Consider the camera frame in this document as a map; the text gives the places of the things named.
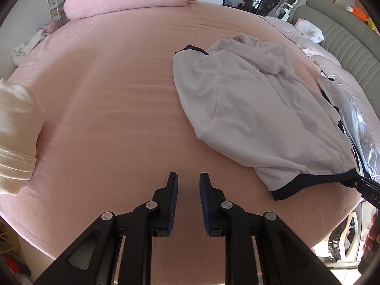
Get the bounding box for person's right hand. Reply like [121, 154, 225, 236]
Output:
[363, 209, 380, 262]

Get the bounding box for white crumpled cloth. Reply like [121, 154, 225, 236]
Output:
[10, 27, 52, 66]

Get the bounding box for cream folded garment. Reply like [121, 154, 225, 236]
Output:
[0, 78, 45, 197]

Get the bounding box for white jacket with navy collar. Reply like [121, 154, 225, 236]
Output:
[316, 71, 380, 181]

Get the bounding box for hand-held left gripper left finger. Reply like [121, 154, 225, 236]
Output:
[34, 172, 179, 285]

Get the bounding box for white plush toy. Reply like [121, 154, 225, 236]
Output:
[294, 19, 325, 43]

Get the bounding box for white shirt with navy hem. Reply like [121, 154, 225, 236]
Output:
[173, 33, 357, 201]

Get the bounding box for white metal rack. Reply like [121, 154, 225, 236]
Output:
[44, 0, 67, 27]

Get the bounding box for orange carrot plush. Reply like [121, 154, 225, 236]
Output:
[344, 5, 369, 21]

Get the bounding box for grey padded headboard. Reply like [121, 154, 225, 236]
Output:
[292, 0, 380, 95]

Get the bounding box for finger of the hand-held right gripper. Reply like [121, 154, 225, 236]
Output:
[341, 169, 367, 192]

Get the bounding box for yellow sponge plush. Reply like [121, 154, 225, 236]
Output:
[366, 18, 380, 34]

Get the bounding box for yellow wire rack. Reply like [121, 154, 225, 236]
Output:
[0, 220, 21, 256]

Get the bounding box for white charger cables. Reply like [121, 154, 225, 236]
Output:
[275, 2, 297, 21]

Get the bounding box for trash bin with black liner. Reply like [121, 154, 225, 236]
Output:
[327, 211, 361, 262]

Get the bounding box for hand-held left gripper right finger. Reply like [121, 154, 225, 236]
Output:
[199, 172, 342, 285]

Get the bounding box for bed with pink sheet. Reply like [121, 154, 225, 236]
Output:
[0, 0, 366, 285]

